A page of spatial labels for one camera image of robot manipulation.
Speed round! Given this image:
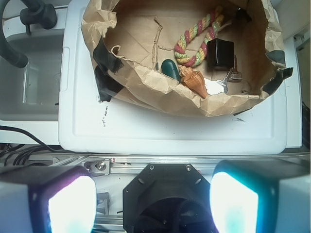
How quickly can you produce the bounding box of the white plastic bin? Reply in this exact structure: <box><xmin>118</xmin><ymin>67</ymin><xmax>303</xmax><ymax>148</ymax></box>
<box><xmin>58</xmin><ymin>0</ymin><xmax>302</xmax><ymax>156</ymax></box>

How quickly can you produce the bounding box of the aluminium frame rail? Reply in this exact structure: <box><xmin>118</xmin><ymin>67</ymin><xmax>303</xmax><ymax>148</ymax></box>
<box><xmin>26</xmin><ymin>152</ymin><xmax>311</xmax><ymax>175</ymax></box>

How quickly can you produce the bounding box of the dark grey clamp knob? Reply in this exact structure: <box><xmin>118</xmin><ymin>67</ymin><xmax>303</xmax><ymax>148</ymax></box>
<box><xmin>20</xmin><ymin>0</ymin><xmax>57</xmax><ymax>35</ymax></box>

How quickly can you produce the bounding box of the black cable bundle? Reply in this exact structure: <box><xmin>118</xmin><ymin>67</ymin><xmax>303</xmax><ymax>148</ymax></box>
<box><xmin>0</xmin><ymin>125</ymin><xmax>64</xmax><ymax>167</ymax></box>

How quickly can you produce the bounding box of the dark grey hose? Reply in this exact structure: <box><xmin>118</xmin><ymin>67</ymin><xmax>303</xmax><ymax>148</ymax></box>
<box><xmin>0</xmin><ymin>0</ymin><xmax>43</xmax><ymax>68</ymax></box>

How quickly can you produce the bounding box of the grey plastic side bin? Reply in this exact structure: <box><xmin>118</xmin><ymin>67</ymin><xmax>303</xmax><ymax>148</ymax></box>
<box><xmin>0</xmin><ymin>8</ymin><xmax>67</xmax><ymax>121</ymax></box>

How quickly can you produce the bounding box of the brown paper bin liner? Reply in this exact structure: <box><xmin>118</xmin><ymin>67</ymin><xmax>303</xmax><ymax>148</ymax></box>
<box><xmin>81</xmin><ymin>0</ymin><xmax>293</xmax><ymax>117</ymax></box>

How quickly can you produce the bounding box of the multicolour braided rope toy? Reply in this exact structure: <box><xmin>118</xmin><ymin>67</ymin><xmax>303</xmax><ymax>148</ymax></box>
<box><xmin>174</xmin><ymin>6</ymin><xmax>224</xmax><ymax>68</ymax></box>

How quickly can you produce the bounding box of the orange conch seashell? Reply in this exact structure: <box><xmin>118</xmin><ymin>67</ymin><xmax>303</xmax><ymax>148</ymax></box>
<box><xmin>178</xmin><ymin>65</ymin><xmax>208</xmax><ymax>99</ymax></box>

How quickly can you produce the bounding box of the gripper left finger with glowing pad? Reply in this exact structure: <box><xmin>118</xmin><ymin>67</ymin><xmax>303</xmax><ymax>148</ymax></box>
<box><xmin>0</xmin><ymin>166</ymin><xmax>97</xmax><ymax>233</ymax></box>

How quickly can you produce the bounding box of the dark green egg-shaped object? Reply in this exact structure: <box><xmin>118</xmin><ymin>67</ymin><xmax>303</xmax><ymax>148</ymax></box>
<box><xmin>161</xmin><ymin>59</ymin><xmax>181</xmax><ymax>82</ymax></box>

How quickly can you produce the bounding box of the black cube box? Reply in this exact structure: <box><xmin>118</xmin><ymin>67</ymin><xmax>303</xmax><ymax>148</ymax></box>
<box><xmin>207</xmin><ymin>38</ymin><xmax>234</xmax><ymax>70</ymax></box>

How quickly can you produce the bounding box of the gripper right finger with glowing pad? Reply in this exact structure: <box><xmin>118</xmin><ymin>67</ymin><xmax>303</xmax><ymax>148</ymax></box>
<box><xmin>209</xmin><ymin>159</ymin><xmax>311</xmax><ymax>233</ymax></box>

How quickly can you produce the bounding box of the black octagonal mount plate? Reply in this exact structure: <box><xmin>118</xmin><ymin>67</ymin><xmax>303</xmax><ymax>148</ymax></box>
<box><xmin>122</xmin><ymin>164</ymin><xmax>218</xmax><ymax>233</ymax></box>

